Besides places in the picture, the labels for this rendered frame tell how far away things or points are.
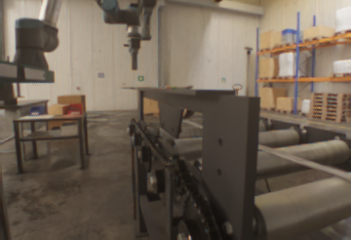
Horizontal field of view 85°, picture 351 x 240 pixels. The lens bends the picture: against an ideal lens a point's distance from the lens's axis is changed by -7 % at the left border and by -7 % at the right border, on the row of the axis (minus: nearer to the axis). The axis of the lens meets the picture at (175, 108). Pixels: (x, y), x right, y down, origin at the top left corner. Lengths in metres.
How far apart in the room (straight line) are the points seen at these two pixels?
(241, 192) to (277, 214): 0.16
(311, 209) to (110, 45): 10.91
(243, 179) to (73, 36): 11.14
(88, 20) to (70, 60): 2.19
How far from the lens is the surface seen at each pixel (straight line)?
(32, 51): 1.08
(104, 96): 10.95
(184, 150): 1.00
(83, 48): 11.18
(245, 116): 0.35
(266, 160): 0.87
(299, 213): 0.58
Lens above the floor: 1.17
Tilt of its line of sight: 6 degrees down
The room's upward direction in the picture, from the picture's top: straight up
